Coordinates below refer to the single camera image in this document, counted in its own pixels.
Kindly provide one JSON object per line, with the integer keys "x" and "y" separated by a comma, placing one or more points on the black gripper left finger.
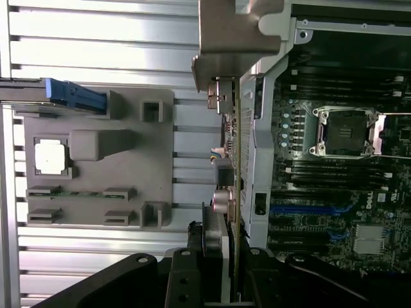
{"x": 184, "y": 279}

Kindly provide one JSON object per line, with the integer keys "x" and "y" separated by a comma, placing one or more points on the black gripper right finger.
{"x": 260, "y": 279}

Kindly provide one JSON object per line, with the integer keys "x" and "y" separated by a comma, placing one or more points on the black expansion slot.
{"x": 298, "y": 240}

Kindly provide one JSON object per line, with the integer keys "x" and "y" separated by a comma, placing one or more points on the blue expansion slot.
{"x": 305, "y": 209}

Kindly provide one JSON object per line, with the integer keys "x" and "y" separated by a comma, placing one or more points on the silver chipset heatsink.
{"x": 369, "y": 239}

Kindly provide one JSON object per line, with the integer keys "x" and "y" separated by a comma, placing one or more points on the RAM slot white latches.
{"x": 338, "y": 172}
{"x": 338, "y": 188}
{"x": 346, "y": 75}
{"x": 346, "y": 90}

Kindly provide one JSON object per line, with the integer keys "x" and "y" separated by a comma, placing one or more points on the grey parts rack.
{"x": 154, "y": 160}

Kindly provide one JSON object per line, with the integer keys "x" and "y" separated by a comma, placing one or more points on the green RAM stick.
{"x": 83, "y": 193}

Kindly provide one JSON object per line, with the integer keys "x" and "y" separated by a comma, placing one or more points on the open grey PC case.
{"x": 263, "y": 134}

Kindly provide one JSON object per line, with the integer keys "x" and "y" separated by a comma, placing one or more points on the green motherboard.
{"x": 398, "y": 224}

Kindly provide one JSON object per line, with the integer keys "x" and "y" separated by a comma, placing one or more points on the CPU socket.
{"x": 343, "y": 131}

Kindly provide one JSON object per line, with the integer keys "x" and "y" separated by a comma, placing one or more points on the silver CPU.
{"x": 49, "y": 157}

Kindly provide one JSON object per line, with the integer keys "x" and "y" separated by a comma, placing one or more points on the silver socket cover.
{"x": 382, "y": 128}

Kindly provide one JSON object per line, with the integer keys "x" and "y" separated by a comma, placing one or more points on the blue plastic clip part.
{"x": 80, "y": 96}

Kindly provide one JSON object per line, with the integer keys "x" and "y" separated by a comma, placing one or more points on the black intrusion switch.
{"x": 260, "y": 203}

